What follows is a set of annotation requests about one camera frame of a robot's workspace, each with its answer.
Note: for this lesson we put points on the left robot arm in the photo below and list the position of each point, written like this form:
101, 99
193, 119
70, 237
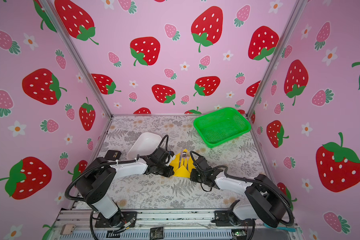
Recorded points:
94, 182

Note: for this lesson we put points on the teal handled tool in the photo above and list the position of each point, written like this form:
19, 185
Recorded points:
293, 230

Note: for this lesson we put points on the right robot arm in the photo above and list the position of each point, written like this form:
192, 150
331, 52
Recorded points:
269, 203

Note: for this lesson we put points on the white rectangular tray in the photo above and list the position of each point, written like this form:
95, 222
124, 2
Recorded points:
144, 145

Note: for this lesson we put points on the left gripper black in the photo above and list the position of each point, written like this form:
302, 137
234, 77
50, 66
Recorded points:
170, 172

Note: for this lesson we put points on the green plastic basket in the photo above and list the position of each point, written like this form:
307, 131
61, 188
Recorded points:
221, 126

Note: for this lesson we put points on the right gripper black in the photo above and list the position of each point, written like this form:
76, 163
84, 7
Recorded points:
192, 176

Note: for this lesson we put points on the aluminium frame rail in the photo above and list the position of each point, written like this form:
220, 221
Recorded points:
184, 224

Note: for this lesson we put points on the black box yellow label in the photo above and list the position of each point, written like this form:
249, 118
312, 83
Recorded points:
113, 155

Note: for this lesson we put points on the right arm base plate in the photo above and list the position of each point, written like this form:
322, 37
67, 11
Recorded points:
227, 218

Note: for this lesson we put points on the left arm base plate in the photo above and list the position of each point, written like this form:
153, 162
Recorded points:
124, 219

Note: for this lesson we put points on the yellow paper napkin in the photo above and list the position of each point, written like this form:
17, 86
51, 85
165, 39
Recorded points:
182, 167

